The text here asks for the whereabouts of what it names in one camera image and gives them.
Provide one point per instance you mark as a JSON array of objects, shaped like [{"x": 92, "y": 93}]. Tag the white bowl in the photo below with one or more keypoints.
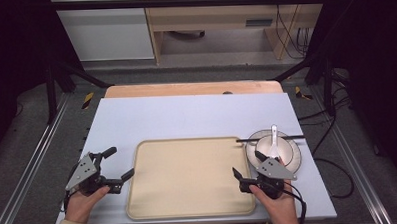
[{"x": 286, "y": 150}]

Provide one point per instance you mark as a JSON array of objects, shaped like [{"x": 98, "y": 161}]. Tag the beige tray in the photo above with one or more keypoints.
[{"x": 189, "y": 179}]

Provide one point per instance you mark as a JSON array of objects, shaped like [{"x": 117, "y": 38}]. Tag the wooden table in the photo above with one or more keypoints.
[{"x": 185, "y": 89}]

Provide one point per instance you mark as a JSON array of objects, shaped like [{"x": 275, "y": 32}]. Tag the white cabinet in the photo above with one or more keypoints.
[{"x": 105, "y": 31}]

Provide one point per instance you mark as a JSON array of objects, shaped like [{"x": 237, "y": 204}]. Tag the light wooden desk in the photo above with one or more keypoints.
[{"x": 213, "y": 19}]

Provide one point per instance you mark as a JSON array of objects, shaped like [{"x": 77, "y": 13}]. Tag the white ceramic spoon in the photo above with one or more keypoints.
[{"x": 274, "y": 139}]

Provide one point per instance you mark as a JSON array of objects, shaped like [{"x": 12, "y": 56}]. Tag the black metal stand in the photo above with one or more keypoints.
[
  {"x": 51, "y": 93},
  {"x": 328, "y": 87}
]

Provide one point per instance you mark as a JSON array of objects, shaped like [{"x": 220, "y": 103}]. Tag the black chopstick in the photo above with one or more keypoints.
[
  {"x": 254, "y": 140},
  {"x": 287, "y": 138}
]

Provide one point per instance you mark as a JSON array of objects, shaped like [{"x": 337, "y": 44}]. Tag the person's right hand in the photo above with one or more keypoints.
[{"x": 278, "y": 207}]

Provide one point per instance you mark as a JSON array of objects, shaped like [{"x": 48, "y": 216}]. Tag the black curtain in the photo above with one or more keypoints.
[
  {"x": 11, "y": 65},
  {"x": 375, "y": 69}
]

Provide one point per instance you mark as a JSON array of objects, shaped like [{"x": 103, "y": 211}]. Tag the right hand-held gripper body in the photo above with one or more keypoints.
[{"x": 274, "y": 169}]

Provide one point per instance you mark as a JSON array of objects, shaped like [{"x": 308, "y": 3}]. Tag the white plate with dark rim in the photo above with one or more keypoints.
[{"x": 296, "y": 162}]

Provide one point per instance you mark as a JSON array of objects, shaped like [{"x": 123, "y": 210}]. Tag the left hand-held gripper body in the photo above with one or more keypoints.
[{"x": 82, "y": 172}]

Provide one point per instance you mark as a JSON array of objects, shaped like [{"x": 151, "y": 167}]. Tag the aluminium floor rail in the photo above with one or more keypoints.
[
  {"x": 354, "y": 166},
  {"x": 28, "y": 171}
]

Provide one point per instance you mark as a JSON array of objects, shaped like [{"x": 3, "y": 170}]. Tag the black horizontal frame bar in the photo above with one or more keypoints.
[{"x": 182, "y": 2}]

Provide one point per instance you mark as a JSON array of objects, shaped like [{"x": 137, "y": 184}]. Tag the white board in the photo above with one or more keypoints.
[{"x": 186, "y": 115}]

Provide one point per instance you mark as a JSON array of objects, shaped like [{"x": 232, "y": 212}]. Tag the person's left hand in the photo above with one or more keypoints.
[{"x": 81, "y": 206}]

